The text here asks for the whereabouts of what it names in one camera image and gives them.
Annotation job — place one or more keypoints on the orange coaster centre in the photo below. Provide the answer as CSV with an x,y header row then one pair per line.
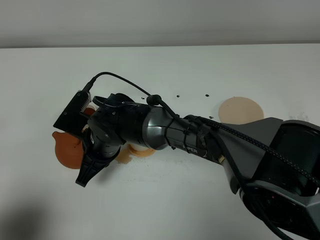
x,y
141,153

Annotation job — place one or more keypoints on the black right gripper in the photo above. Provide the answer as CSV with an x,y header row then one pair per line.
x,y
98,154

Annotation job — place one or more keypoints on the white teacup centre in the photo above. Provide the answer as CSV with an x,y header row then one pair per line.
x,y
137,147

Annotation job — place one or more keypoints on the orange coaster far left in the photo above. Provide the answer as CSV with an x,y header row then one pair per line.
x,y
90,110

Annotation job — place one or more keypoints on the beige round teapot coaster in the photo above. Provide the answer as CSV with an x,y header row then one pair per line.
x,y
240,110

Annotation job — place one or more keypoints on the orange coaster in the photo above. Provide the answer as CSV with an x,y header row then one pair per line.
x,y
141,153
90,110

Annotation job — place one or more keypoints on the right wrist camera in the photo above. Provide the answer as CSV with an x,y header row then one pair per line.
x,y
73,118

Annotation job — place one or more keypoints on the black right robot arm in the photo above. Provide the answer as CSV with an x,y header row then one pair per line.
x,y
274,165

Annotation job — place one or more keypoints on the brown clay teapot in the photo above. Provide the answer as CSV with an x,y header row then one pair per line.
x,y
68,150

